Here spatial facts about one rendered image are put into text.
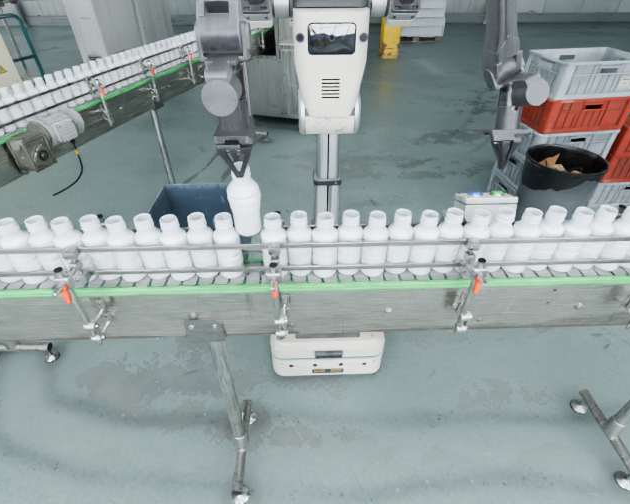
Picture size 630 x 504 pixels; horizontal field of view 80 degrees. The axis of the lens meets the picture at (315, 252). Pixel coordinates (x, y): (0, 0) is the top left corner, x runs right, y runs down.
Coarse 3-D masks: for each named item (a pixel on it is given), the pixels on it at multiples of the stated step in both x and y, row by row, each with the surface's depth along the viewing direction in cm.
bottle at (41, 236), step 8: (32, 216) 85; (40, 216) 85; (32, 224) 83; (40, 224) 84; (32, 232) 84; (40, 232) 84; (48, 232) 86; (32, 240) 84; (40, 240) 84; (48, 240) 85; (32, 248) 86; (40, 256) 87; (48, 256) 87; (56, 256) 88; (48, 264) 88; (56, 264) 89; (64, 264) 90
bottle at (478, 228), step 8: (472, 216) 87; (480, 216) 84; (488, 216) 84; (472, 224) 87; (480, 224) 85; (464, 232) 88; (472, 232) 87; (480, 232) 86; (488, 232) 87; (464, 248) 90; (480, 248) 88; (480, 256) 90
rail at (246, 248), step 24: (432, 240) 86; (456, 240) 86; (480, 240) 86; (504, 240) 86; (528, 240) 87; (552, 240) 87; (576, 240) 87; (600, 240) 87; (624, 240) 88; (360, 264) 90; (384, 264) 90; (408, 264) 90; (432, 264) 90; (456, 264) 90; (504, 264) 91; (528, 264) 91; (552, 264) 91
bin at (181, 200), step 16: (160, 192) 136; (176, 192) 143; (192, 192) 143; (208, 192) 144; (224, 192) 144; (160, 208) 136; (176, 208) 147; (192, 208) 148; (208, 208) 148; (224, 208) 148; (208, 224) 153; (240, 240) 126
